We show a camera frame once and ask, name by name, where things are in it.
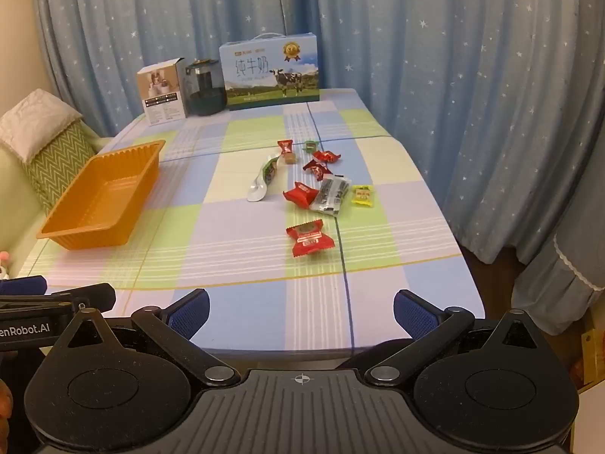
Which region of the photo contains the white quilted cushion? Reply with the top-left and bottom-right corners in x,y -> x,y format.
0,89 -> 84,164

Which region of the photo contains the large red snack packet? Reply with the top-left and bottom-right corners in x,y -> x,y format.
282,182 -> 321,209
285,219 -> 336,258

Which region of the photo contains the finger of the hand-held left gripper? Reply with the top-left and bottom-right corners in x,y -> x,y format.
47,284 -> 117,314
0,275 -> 48,297

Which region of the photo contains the wooden furniture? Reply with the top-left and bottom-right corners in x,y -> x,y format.
573,325 -> 605,394

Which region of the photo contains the silver and green snack packet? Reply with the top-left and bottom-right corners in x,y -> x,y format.
247,154 -> 279,203

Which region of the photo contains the blue lace-trimmed cloth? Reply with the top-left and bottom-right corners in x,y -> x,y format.
512,218 -> 605,337

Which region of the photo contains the blue milk carton box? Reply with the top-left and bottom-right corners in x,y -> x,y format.
219,33 -> 321,111

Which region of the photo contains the white product box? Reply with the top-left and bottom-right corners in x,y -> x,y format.
137,58 -> 188,127

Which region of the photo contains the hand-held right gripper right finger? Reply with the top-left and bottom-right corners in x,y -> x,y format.
366,289 -> 542,386

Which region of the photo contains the orange plastic tray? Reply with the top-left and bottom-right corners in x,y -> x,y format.
37,139 -> 166,251

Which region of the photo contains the blue star curtain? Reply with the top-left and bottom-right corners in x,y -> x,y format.
33,0 -> 605,266

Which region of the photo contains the checked tablecloth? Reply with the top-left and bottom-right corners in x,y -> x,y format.
18,87 -> 486,367

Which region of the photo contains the clear black sesame snack packet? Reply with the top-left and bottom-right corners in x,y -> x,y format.
309,174 -> 353,217

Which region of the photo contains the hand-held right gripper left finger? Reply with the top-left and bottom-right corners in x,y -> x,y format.
65,288 -> 241,386

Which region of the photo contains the dark green glass humidifier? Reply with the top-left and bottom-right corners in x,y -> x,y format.
183,59 -> 228,117

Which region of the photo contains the green chevron cushion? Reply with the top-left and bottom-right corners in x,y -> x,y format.
21,120 -> 98,212

